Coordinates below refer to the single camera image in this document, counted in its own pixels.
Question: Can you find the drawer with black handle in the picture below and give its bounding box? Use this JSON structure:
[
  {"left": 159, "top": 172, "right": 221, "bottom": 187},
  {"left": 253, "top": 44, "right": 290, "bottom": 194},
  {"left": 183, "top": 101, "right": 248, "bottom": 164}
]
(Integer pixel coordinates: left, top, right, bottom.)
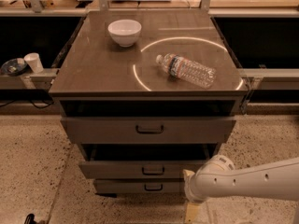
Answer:
[
  {"left": 61, "top": 117, "right": 235, "bottom": 144},
  {"left": 79, "top": 144, "right": 219, "bottom": 180},
  {"left": 93, "top": 178, "right": 184, "bottom": 194}
]

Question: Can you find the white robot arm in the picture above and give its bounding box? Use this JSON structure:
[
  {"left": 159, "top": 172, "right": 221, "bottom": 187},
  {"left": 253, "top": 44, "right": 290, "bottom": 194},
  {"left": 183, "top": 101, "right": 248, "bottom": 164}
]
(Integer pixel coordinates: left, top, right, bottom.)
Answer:
[{"left": 183, "top": 155, "right": 299, "bottom": 224}]

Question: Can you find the grey drawer cabinet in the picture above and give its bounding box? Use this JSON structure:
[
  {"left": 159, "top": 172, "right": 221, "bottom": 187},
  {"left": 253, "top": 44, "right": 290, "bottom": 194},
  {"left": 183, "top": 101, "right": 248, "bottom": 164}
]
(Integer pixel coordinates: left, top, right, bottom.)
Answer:
[{"left": 48, "top": 8, "right": 250, "bottom": 199}]

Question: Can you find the clear plastic water bottle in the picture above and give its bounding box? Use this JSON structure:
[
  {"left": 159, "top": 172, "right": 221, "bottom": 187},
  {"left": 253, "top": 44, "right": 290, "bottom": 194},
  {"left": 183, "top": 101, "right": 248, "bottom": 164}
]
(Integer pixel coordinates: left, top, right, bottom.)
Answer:
[{"left": 156, "top": 53, "right": 216, "bottom": 89}]

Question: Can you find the white ceramic bowl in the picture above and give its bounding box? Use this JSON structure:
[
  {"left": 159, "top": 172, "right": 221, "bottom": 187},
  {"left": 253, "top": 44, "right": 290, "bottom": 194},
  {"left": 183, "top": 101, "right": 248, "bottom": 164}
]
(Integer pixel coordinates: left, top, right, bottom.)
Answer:
[{"left": 107, "top": 20, "right": 142, "bottom": 47}]

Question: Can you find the white paper cup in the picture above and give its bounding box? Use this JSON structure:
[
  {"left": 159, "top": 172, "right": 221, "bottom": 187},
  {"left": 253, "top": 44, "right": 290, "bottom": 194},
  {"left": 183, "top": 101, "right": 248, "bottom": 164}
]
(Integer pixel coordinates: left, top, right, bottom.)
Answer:
[{"left": 24, "top": 52, "right": 44, "bottom": 73}]

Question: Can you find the dark round dish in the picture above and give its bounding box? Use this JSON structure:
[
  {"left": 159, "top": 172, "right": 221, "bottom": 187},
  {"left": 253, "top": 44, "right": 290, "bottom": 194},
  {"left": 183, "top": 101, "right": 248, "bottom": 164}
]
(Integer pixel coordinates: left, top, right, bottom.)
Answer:
[{"left": 1, "top": 58, "right": 27, "bottom": 77}]

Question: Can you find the black object at floor edge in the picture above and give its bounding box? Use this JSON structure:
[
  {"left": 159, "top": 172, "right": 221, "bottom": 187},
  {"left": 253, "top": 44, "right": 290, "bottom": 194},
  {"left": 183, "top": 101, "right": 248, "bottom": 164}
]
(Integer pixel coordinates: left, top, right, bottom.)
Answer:
[{"left": 24, "top": 214, "right": 46, "bottom": 224}]

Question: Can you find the black floor cable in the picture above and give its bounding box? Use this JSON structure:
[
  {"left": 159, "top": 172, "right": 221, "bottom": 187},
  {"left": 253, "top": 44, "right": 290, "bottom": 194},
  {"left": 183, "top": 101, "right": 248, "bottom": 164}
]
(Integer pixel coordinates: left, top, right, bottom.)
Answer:
[{"left": 0, "top": 98, "right": 55, "bottom": 109}]

